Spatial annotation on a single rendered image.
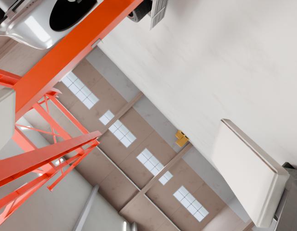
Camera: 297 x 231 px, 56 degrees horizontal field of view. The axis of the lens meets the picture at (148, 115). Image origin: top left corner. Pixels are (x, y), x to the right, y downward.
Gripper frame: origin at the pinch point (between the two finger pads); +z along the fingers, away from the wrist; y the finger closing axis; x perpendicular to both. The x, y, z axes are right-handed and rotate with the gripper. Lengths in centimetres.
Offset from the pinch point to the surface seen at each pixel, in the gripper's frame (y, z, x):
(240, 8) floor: 103, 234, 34
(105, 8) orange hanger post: -10, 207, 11
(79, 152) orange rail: -57, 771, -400
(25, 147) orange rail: -144, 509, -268
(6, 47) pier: -380, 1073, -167
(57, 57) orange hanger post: -40, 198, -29
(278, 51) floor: 144, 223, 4
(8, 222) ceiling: -246, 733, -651
